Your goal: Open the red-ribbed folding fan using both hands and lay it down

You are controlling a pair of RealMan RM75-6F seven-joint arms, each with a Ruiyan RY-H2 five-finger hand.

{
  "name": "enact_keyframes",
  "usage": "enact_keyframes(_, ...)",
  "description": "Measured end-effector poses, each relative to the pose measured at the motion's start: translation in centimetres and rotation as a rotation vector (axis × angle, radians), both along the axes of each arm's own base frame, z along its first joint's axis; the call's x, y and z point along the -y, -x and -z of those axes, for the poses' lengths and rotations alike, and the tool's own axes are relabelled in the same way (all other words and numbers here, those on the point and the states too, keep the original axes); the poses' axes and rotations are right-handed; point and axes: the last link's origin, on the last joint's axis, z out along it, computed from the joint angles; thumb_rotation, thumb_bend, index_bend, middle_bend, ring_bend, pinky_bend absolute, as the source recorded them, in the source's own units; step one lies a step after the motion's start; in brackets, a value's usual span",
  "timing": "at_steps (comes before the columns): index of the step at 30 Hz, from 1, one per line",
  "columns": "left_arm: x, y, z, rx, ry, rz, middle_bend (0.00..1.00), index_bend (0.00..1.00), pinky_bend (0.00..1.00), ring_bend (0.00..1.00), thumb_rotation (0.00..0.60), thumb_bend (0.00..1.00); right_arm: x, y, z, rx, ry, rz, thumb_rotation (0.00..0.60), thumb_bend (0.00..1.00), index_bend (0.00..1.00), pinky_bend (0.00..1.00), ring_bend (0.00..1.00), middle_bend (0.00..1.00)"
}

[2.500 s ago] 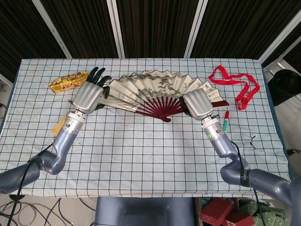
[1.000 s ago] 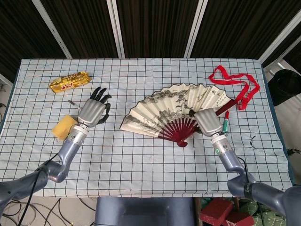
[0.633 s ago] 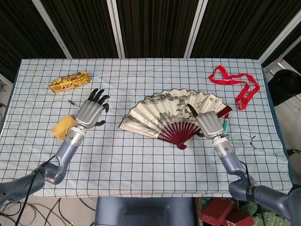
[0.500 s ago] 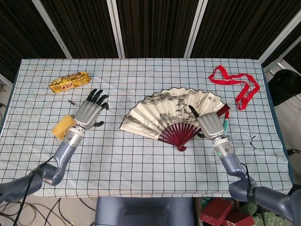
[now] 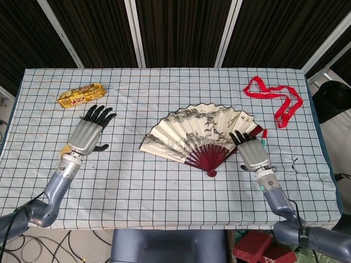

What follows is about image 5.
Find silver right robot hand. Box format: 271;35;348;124
229;130;270;173

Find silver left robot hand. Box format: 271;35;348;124
67;105;118;156

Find paper folding fan red ribs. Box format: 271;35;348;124
139;102;265;178

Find gold snack package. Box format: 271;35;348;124
56;83;106;109

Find blue checked tablecloth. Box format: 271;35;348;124
0;67;342;230

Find black round bin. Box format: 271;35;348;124
312;81;351;124

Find blue-grey robot torso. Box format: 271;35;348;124
110;229;228;263

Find red lanyard ribbon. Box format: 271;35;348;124
243;76;303;129

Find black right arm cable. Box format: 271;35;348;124
289;199;320;263

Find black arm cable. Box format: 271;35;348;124
0;191;45;247
289;199;320;263

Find white partition post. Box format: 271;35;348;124
215;0;244;68
42;0;84;68
301;15;351;76
124;0;146;68

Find black floor cable bundle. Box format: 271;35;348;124
0;227;113;263

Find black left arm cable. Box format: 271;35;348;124
0;191;45;247

